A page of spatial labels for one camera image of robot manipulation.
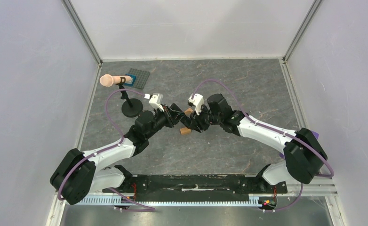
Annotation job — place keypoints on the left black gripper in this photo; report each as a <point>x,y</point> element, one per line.
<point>172,117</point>

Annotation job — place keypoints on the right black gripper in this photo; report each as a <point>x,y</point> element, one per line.
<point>197,117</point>

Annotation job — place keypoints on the black remote control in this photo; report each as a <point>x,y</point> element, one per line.
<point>185,120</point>

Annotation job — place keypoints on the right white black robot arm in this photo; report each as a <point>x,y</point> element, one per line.
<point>302,154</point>

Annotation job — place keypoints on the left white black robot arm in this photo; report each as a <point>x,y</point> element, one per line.
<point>80,173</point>

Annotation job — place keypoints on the small wooden rectangular block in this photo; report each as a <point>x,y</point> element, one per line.
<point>184,131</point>

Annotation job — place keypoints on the curved wooden arch block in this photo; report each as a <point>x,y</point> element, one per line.
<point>188,111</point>

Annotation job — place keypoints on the blue square block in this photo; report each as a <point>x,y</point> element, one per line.
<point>130,80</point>

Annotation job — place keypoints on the beige wooden peg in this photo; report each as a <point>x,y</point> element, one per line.
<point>108,80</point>

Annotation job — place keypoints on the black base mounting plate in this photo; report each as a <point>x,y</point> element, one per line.
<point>195,187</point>

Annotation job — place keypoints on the purple plastic holder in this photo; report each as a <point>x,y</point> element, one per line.
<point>316,135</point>

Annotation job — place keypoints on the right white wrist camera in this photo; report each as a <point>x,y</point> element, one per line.
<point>196,101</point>

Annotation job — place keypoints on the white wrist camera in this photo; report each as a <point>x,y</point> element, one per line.
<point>155,101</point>
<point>196,101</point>

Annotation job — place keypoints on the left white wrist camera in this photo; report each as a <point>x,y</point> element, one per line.
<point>155,101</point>

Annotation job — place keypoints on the grey studded base plate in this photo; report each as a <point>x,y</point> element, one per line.
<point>141,77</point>

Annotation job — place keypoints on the white slotted cable duct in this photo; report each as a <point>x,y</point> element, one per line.
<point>116,200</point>

